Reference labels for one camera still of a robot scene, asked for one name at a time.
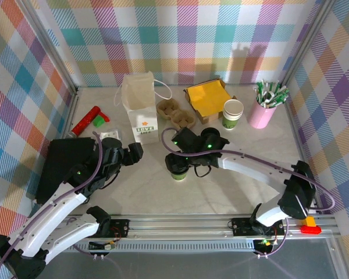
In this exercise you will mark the black plastic cup lid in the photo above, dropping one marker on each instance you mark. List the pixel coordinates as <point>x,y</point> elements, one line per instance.
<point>209,131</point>
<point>174,165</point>

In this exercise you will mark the white paper takeout bag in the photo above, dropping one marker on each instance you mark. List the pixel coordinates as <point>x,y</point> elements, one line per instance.
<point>141,116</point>

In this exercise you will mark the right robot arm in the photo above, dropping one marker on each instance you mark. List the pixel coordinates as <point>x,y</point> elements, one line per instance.
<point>250,170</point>

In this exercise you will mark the cardboard napkin box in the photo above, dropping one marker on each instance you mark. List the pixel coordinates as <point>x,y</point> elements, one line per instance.
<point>205,118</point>

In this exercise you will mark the green toy block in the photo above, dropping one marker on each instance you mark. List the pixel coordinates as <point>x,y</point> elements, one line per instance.
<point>98,120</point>

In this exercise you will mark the red toy wedge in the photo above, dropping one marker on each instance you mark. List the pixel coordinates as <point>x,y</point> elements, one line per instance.
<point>105,117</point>

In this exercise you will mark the red glitter cylinder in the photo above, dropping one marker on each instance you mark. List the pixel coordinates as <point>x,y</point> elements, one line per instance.
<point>85,120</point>

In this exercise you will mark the yellow paper napkin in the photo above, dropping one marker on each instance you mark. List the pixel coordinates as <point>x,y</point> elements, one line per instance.
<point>206,97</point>

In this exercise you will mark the black flat panel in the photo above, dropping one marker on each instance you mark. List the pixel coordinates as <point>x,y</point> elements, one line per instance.
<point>58,162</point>

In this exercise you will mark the pink straw holder cup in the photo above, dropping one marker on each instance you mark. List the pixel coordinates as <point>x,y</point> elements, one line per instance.
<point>260,116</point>

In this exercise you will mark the small connector board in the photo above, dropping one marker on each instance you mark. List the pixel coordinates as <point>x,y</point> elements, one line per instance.
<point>264,243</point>
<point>107,246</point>

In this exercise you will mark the yellow plastic block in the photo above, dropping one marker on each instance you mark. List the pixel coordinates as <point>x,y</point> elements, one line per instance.
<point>310,222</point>

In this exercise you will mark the red plastic block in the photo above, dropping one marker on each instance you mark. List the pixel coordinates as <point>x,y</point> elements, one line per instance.
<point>311,230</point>

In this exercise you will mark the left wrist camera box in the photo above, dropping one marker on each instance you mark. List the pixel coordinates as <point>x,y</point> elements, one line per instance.
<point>110,134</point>

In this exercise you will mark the aluminium mounting rail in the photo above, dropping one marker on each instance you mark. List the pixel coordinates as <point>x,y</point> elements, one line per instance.
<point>177,226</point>

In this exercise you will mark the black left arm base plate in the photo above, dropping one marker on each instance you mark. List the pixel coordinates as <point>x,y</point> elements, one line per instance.
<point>119,228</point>

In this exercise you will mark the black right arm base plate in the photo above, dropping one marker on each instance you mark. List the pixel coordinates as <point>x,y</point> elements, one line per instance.
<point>241,226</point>

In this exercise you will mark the aluminium frame post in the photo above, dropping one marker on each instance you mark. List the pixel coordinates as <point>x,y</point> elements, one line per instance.
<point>55,55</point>
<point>305,43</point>

